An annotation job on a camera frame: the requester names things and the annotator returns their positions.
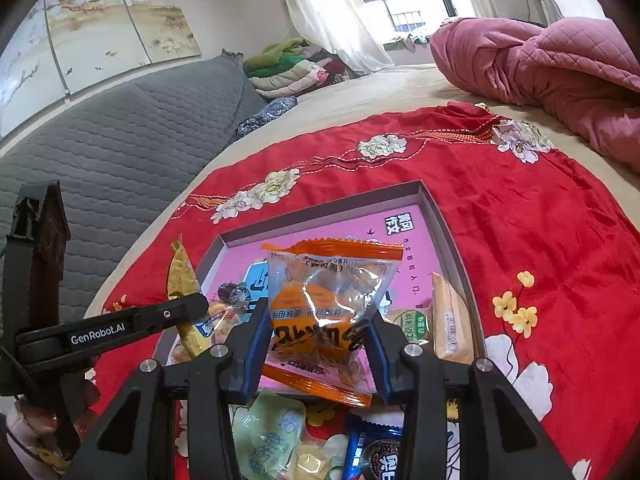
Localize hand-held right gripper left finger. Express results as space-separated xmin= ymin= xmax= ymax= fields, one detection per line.
xmin=75 ymin=298 xmax=272 ymax=480

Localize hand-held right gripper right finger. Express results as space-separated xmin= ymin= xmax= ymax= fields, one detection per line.
xmin=366 ymin=316 xmax=576 ymax=480

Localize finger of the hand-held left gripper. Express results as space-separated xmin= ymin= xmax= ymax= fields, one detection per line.
xmin=132 ymin=293 xmax=210 ymax=335

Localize gold long snack packet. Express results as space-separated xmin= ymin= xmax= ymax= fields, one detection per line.
xmin=167 ymin=239 xmax=212 ymax=357

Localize clear packet with blue print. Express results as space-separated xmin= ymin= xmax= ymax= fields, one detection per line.
xmin=200 ymin=304 xmax=242 ymax=346

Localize green label snack packet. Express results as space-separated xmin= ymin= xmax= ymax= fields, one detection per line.
xmin=385 ymin=305 xmax=434 ymax=347

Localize brown candy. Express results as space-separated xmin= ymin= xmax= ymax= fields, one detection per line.
xmin=217 ymin=282 xmax=252 ymax=312

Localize blue cookie packet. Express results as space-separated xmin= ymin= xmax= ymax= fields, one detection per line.
xmin=344 ymin=412 xmax=407 ymax=480

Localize orange-edged clear snack packet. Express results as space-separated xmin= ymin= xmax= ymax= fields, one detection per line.
xmin=260 ymin=238 xmax=405 ymax=409

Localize light green snack packet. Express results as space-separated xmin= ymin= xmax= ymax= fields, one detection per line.
xmin=231 ymin=390 xmax=307 ymax=480

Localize beige snack packet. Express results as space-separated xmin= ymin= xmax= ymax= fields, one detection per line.
xmin=429 ymin=272 xmax=474 ymax=364

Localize grey shallow cardboard tray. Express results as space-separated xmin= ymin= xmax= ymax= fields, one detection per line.
xmin=152 ymin=179 xmax=488 ymax=367

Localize person's left hand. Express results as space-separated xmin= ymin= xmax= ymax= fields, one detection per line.
xmin=7 ymin=399 xmax=61 ymax=443

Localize pale yellow snack packet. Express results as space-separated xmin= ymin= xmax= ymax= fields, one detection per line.
xmin=290 ymin=439 xmax=347 ymax=480

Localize grey quilted headboard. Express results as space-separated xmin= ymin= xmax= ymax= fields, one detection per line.
xmin=0 ymin=52 xmax=269 ymax=322

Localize red floral blanket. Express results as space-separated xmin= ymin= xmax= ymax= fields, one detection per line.
xmin=95 ymin=102 xmax=640 ymax=480

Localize dark floral cloth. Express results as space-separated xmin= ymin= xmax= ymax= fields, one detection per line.
xmin=235 ymin=96 xmax=299 ymax=137

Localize stack of folded blankets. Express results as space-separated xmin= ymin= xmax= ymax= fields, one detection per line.
xmin=242 ymin=37 xmax=352 ymax=100

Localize beige bed sheet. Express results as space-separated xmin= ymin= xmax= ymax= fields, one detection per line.
xmin=85 ymin=62 xmax=640 ymax=311

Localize pink quilt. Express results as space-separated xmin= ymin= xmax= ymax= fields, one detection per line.
xmin=429 ymin=16 xmax=640 ymax=174

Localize wall painting panels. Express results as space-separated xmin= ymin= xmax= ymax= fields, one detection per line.
xmin=0 ymin=0 xmax=202 ymax=137

